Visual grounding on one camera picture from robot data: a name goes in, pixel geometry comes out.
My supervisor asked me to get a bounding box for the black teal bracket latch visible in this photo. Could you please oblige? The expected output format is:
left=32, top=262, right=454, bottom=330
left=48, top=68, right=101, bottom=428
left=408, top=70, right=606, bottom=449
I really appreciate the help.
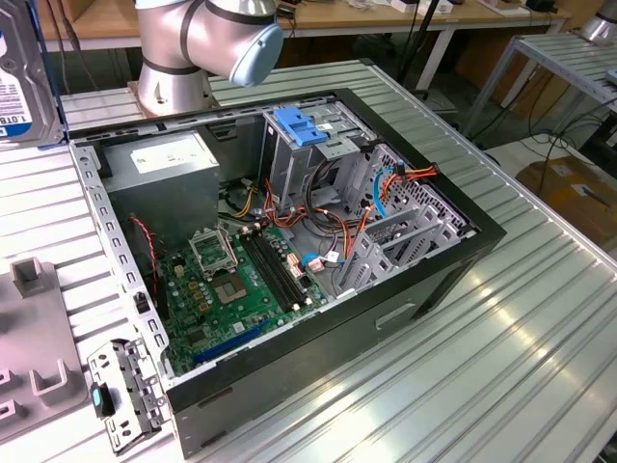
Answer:
left=89, top=383, right=117, bottom=419

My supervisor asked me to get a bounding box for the orange red power wire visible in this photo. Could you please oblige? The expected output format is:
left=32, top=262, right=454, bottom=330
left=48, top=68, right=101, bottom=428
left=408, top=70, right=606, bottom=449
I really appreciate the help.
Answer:
left=380, top=161, right=441, bottom=204

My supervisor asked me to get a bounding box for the black tripod stand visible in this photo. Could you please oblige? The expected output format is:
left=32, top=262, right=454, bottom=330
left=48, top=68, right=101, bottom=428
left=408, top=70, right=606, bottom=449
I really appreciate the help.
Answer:
left=394, top=0, right=443, bottom=97

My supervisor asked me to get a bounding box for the wooden desk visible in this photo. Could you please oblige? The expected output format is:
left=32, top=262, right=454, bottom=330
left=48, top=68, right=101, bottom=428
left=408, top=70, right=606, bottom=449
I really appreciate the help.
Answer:
left=36, top=0, right=573, bottom=93

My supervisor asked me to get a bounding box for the green motherboard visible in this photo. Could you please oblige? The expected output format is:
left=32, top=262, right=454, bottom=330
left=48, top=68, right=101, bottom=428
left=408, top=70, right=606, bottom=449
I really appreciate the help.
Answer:
left=156, top=224, right=332, bottom=377

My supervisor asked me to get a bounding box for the black case fan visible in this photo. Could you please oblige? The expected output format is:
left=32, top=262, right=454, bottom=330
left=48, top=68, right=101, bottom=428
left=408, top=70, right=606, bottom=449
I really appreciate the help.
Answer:
left=128, top=215, right=170, bottom=319

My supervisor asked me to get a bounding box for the hard disk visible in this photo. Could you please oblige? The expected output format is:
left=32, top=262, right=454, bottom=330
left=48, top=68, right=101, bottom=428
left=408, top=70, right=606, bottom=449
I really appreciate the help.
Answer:
left=0, top=0, right=67, bottom=149

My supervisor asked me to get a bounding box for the grey metal disk bay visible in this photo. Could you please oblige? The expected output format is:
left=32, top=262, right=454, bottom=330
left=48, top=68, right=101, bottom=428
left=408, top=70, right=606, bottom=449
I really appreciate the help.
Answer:
left=332, top=143, right=478, bottom=299

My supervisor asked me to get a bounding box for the blue expansion slot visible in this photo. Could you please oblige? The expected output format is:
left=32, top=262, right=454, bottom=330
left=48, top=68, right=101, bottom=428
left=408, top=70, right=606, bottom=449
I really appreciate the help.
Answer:
left=191, top=317, right=272, bottom=367

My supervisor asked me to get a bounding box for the white connector front panel wire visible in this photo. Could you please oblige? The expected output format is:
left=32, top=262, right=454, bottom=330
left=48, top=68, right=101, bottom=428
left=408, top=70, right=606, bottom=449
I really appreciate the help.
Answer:
left=298, top=250, right=349, bottom=276

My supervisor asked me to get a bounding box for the grey parts rack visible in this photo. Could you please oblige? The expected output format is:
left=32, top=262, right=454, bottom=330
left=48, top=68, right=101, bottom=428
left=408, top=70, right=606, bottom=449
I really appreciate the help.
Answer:
left=0, top=258, right=92, bottom=445

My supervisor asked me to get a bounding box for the black PC case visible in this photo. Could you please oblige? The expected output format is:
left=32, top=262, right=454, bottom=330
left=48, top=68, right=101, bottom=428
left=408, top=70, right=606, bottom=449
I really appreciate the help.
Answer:
left=63, top=87, right=508, bottom=460

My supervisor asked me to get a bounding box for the metal rear slot bracket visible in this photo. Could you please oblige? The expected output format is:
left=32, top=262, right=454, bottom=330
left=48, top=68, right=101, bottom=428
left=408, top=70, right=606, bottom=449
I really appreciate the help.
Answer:
left=86, top=337, right=169, bottom=455

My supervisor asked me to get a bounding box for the black RAM slot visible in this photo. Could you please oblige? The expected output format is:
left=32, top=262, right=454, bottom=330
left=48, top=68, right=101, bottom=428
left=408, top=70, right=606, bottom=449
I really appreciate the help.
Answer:
left=253, top=230, right=309, bottom=306
left=239, top=233, right=296, bottom=313

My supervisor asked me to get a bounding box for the brown cardboard box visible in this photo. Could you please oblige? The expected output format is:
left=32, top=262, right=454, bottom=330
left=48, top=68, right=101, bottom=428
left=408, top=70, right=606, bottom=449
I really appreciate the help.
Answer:
left=515, top=156, right=617, bottom=242

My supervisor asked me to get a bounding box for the blue plastic drive latch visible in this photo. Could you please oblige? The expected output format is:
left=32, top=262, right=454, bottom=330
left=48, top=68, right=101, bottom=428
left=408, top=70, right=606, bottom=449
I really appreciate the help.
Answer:
left=272, top=108, right=332, bottom=149

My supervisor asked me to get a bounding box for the grey power supply unit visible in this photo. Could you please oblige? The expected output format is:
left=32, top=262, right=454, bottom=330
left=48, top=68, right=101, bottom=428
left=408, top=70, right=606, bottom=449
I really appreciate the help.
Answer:
left=98, top=129, right=223, bottom=247

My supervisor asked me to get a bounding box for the CPU socket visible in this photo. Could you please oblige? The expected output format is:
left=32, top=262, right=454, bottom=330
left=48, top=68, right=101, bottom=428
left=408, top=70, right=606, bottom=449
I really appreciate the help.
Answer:
left=211, top=272, right=252, bottom=308

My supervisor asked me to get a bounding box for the metal slat side table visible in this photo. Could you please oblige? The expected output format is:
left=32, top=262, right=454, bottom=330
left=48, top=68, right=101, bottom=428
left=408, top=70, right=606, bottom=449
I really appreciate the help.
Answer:
left=462, top=31, right=617, bottom=141

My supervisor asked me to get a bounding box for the orange black wire bundle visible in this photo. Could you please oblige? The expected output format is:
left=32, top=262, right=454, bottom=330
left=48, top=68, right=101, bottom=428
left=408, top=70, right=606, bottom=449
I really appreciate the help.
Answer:
left=216, top=176, right=382, bottom=271

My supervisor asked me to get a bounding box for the blue data wire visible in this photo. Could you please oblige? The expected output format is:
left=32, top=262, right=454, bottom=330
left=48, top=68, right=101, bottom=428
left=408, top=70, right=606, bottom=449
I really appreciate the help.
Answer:
left=373, top=166, right=404, bottom=221

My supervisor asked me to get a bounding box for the metal socket cover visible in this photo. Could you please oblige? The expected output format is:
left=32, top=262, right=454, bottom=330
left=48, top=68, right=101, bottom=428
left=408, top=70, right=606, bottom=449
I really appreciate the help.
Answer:
left=188, top=229, right=241, bottom=282

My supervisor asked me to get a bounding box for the grey optical drive cage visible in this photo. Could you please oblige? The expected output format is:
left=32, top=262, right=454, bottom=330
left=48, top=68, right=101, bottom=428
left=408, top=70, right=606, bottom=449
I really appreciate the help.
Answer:
left=257, top=98, right=382, bottom=211

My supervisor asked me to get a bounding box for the red black fan wire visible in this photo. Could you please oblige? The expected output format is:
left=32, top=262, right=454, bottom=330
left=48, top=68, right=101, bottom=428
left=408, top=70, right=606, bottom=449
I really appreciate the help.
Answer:
left=130, top=216, right=160, bottom=295

